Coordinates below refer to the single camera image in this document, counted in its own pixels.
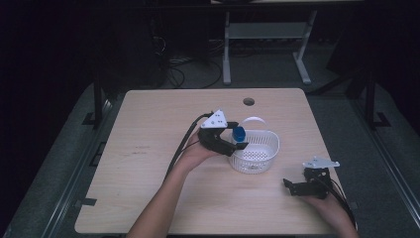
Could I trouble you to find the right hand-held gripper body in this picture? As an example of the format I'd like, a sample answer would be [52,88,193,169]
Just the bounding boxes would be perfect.
[302,156,341,200]

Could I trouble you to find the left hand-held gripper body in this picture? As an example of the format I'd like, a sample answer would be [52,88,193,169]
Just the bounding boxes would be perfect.
[196,109,238,158]

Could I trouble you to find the blue cup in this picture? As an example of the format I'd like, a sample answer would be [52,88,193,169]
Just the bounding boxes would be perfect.
[230,126,248,147]

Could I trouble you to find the white perforated plastic basket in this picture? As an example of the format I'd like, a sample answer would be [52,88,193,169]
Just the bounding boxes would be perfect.
[229,115,281,176]

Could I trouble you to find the person's left hand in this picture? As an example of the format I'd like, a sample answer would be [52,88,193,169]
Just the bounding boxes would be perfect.
[177,129,217,173]

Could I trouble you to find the person's right hand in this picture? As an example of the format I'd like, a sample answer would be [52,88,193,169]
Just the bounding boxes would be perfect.
[300,193,349,226]

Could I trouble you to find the black metal stand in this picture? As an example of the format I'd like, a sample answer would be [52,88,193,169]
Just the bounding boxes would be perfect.
[81,63,114,130]
[362,70,392,131]

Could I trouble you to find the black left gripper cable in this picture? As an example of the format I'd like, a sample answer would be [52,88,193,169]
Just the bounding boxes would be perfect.
[163,112,215,182]

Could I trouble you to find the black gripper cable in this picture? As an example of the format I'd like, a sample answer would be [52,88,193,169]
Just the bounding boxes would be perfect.
[163,112,215,182]
[315,177,359,231]

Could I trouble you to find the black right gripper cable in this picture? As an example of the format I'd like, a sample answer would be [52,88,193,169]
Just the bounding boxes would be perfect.
[315,177,359,231]

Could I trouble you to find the black floor cables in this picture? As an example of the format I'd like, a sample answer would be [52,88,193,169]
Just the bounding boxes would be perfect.
[163,57,224,90]

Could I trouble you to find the grey metal desk frame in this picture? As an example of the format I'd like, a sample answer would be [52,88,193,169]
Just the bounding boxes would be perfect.
[222,9,319,86]

